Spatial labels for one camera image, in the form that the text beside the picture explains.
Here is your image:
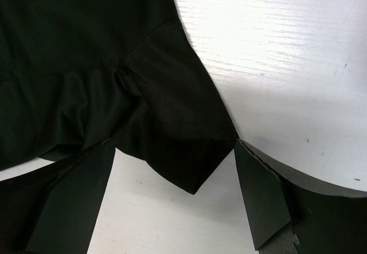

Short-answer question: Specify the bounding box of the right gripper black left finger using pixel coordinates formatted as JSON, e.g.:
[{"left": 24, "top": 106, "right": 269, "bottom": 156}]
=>
[{"left": 1, "top": 140, "right": 115, "bottom": 254}]

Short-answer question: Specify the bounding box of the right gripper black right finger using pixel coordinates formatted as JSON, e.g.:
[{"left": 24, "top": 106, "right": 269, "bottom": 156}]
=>
[{"left": 235, "top": 140, "right": 366, "bottom": 254}]

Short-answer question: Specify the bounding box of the black t shirt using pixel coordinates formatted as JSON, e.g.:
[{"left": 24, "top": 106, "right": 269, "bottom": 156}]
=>
[{"left": 1, "top": 0, "right": 238, "bottom": 194}]

